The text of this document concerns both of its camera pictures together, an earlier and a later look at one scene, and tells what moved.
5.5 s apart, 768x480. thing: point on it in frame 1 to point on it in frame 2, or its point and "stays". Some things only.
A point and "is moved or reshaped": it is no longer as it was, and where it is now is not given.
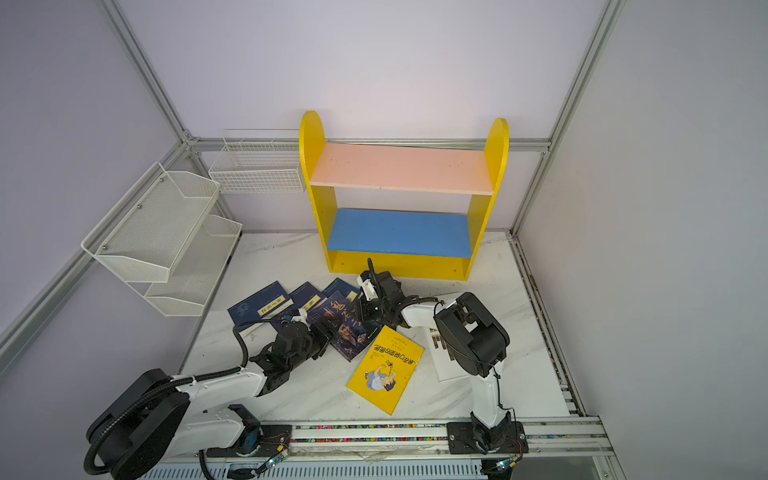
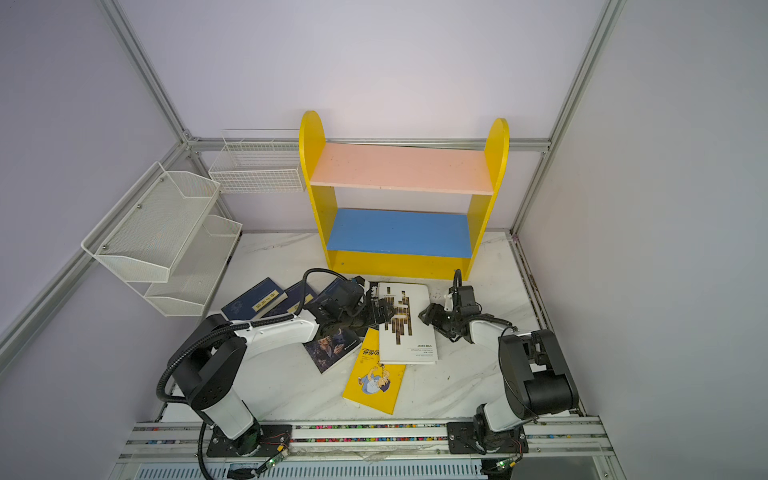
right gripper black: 363,310 to 433,317
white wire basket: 258,167 stays
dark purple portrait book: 345,327 is moved or reshaped
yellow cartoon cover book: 386,370 is moved or reshaped
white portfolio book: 446,366 to 406,338
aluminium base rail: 559,449 stays
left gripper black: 324,339 to 373,317
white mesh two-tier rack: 167,239 stays
